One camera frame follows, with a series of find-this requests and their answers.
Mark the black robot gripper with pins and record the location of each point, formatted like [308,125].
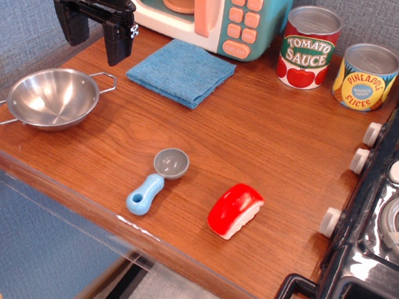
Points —
[119,33]

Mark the blue folded cloth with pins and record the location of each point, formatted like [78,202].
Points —
[181,72]

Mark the teal and white toy microwave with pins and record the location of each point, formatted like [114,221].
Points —
[239,29]

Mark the blue and grey toy scoop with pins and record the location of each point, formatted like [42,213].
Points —
[169,164]

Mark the tomato sauce can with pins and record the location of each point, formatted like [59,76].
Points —
[308,45]

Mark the pineapple slices can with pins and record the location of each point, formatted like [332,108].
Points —
[366,76]

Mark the white stove knob middle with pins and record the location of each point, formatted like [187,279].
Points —
[359,160]

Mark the white stove knob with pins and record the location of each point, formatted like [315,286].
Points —
[371,134]
[359,160]
[329,221]

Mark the white stove knob upper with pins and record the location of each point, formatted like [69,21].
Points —
[371,134]

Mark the white stove knob lower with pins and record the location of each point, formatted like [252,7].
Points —
[329,221]

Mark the stainless steel pot with handles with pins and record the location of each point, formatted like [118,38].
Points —
[56,99]

